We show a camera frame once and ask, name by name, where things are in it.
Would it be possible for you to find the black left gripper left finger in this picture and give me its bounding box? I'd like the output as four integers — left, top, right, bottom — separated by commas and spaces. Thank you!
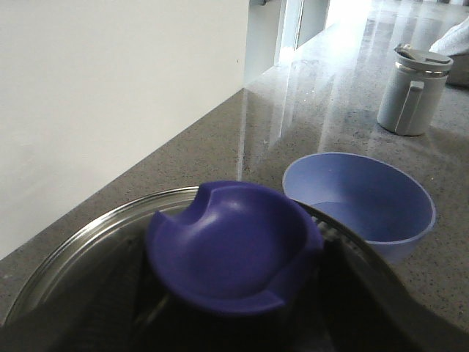
1, 240, 144, 351

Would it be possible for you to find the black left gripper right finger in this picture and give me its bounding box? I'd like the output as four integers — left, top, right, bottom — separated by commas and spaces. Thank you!
301, 205, 468, 351

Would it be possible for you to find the light blue plastic bowl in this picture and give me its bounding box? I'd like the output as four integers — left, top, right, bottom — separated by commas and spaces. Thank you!
282, 152, 436, 263

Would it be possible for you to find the grey lidded jug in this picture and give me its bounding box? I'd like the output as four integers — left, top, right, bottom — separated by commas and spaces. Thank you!
377, 44, 454, 136

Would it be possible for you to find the white cloth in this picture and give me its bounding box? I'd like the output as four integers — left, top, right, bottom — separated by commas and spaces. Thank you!
429, 18, 468, 56

